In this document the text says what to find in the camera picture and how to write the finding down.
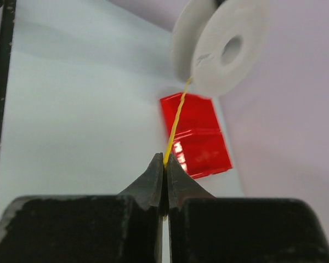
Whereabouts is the white plastic spool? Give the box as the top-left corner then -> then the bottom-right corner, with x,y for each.
170,0 -> 271,97

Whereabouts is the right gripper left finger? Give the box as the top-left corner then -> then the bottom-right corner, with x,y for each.
0,153 -> 163,262

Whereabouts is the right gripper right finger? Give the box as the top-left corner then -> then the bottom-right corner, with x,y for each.
166,156 -> 329,262

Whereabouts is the yellow cable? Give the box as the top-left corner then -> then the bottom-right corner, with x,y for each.
162,76 -> 193,221

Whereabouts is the red two-compartment bin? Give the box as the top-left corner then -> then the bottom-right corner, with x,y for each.
171,94 -> 233,179

